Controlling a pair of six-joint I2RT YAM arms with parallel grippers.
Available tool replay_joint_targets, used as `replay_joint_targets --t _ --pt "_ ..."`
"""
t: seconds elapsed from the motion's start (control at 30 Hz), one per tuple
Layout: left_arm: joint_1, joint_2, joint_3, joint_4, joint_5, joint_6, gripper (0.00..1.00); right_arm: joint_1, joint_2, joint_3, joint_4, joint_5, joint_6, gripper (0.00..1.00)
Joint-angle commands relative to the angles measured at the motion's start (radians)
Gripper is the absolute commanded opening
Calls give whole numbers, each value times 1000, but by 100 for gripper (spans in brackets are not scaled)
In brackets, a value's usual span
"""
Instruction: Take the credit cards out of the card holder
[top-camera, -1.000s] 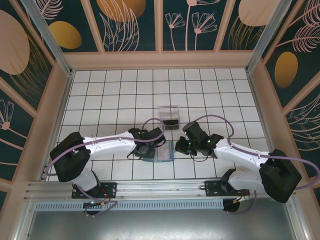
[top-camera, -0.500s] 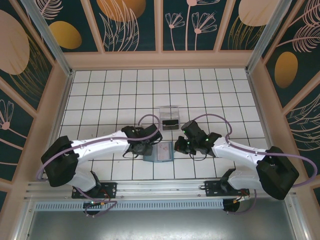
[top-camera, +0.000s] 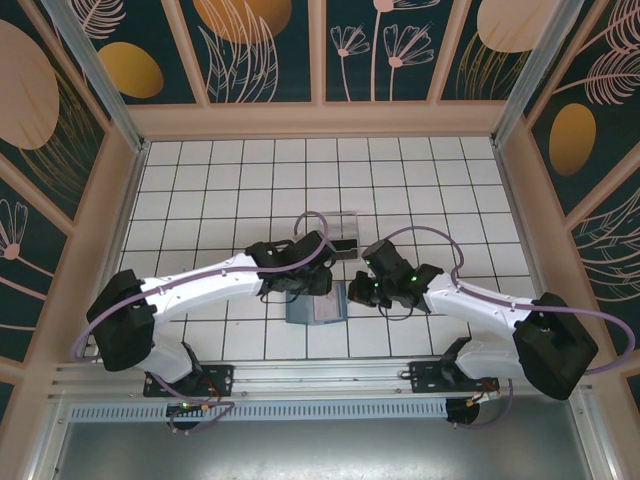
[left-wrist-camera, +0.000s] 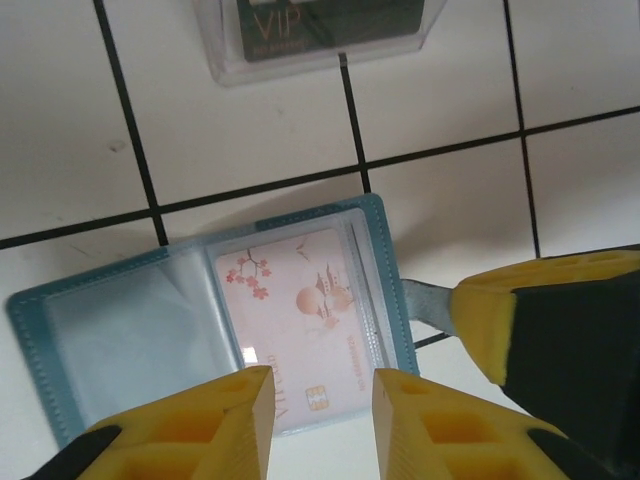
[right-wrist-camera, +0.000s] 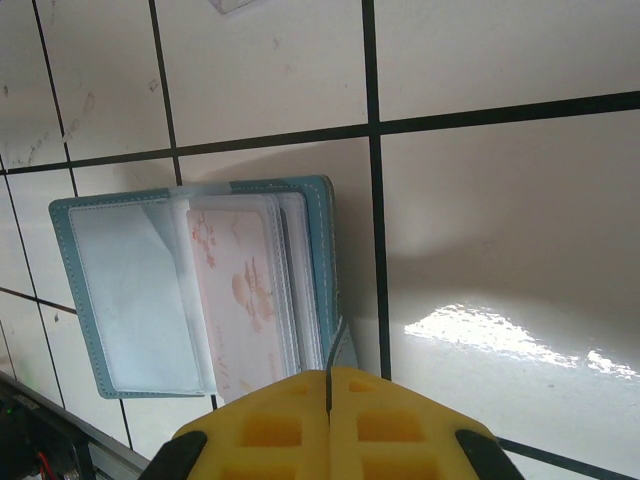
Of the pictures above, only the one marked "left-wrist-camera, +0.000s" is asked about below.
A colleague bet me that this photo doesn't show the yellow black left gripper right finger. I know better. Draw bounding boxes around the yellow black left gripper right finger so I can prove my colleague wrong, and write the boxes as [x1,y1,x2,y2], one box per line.
[372,367,621,480]

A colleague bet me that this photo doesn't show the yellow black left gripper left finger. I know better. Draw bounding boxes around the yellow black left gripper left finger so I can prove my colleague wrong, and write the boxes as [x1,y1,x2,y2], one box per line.
[19,364,277,480]

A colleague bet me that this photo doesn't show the blue card holder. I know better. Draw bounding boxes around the blue card holder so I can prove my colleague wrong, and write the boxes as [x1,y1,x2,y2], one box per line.
[5,193,459,454]

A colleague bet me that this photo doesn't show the clear acrylic card box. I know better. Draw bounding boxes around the clear acrylic card box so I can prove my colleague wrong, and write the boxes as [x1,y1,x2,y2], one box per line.
[192,0,447,90]

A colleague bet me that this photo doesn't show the black VIP card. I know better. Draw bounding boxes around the black VIP card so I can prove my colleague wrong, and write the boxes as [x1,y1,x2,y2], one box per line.
[234,0,432,64]

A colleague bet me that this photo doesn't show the pink blossom print card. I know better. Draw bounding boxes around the pink blossom print card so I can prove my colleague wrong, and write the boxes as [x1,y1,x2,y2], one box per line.
[214,228,375,435]

